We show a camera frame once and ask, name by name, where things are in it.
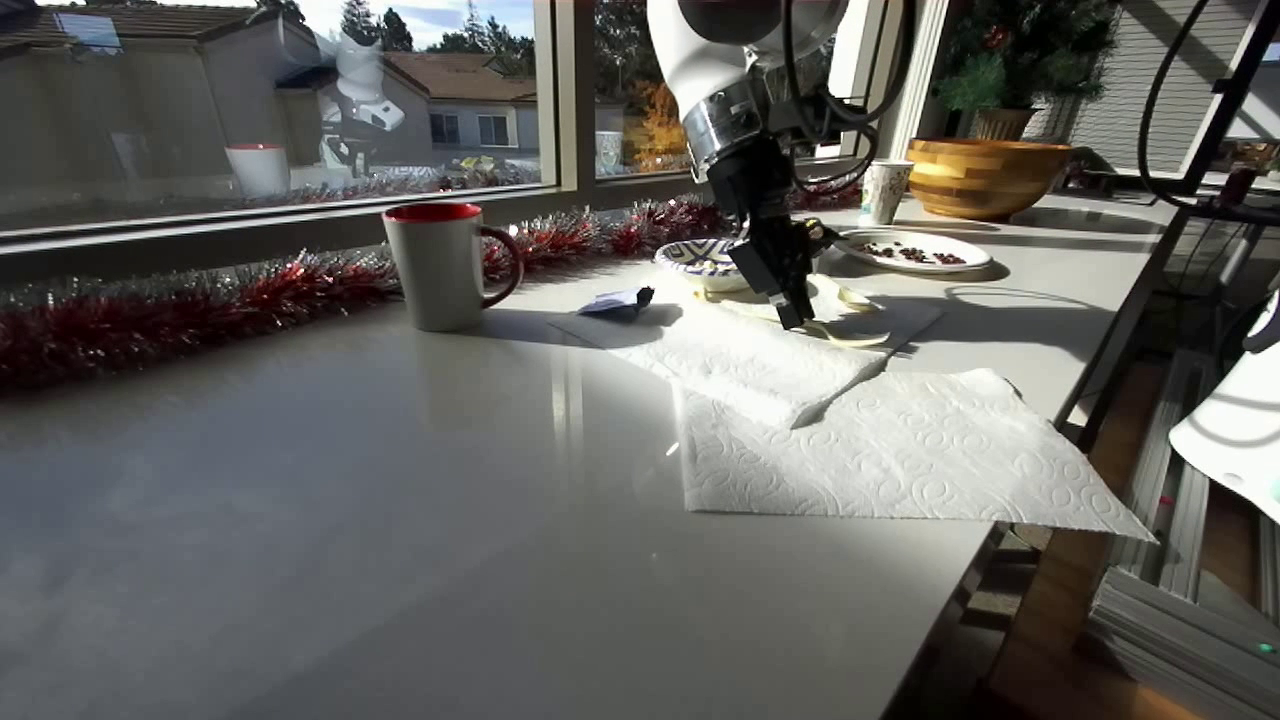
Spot cream plastic fork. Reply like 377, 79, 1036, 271
803, 317, 894, 354

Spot patterned paper cup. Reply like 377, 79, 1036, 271
855, 154, 918, 228

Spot small dark object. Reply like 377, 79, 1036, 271
574, 283, 658, 324

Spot red silver tinsel garland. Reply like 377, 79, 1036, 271
0, 172, 872, 401

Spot white paper sheet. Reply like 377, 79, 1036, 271
1162, 290, 1280, 526

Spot aluminium frame rails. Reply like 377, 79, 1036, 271
1052, 195, 1280, 720

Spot green potted plant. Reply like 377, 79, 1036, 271
926, 0, 1118, 126

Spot white flat paper towel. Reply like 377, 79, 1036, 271
677, 367, 1161, 547

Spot cream plastic utensil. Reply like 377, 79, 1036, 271
833, 283, 889, 320

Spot window frame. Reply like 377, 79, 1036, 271
0, 0, 957, 263

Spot black square tray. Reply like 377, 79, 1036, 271
797, 216, 847, 256

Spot white plate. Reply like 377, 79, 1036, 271
836, 228, 994, 283

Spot white mug red inside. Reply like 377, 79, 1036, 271
381, 198, 529, 335

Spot dark coffee beans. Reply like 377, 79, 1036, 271
880, 234, 972, 267

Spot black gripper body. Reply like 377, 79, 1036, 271
698, 125, 838, 301

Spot white folded paper towel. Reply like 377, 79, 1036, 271
605, 280, 951, 432

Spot wooden bowl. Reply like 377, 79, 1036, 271
904, 135, 1078, 225

